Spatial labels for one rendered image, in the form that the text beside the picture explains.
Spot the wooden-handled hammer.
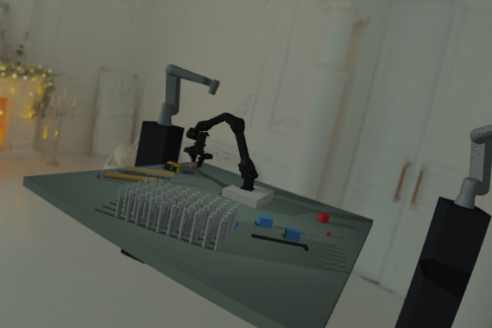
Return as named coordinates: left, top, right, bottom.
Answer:
left=99, top=169, right=150, bottom=182

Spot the blue block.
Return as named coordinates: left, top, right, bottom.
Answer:
left=284, top=227, right=301, bottom=242
left=257, top=214, right=274, bottom=229

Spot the red cube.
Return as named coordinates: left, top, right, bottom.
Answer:
left=318, top=213, right=330, bottom=224

